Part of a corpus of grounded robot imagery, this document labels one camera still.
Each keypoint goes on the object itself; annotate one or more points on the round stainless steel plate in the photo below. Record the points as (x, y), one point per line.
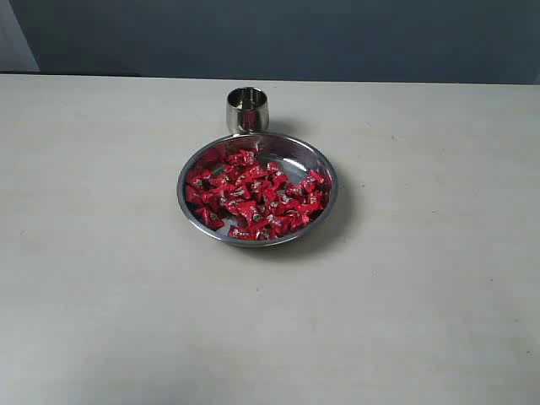
(266, 197)

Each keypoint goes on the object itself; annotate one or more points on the stainless steel cup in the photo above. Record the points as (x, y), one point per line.
(247, 111)

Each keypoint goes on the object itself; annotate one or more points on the red wrapped candy front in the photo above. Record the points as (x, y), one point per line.
(240, 233)

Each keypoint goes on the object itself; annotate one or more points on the red wrapped candy right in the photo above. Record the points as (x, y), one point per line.
(312, 181)

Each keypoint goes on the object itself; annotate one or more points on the red wrapped candy top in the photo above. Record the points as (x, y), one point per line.
(244, 157)

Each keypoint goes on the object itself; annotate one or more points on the red wrapped candy front-left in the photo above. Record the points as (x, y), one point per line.
(210, 218)

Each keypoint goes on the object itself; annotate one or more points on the red wrapped candy left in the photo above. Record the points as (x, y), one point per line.
(192, 196)

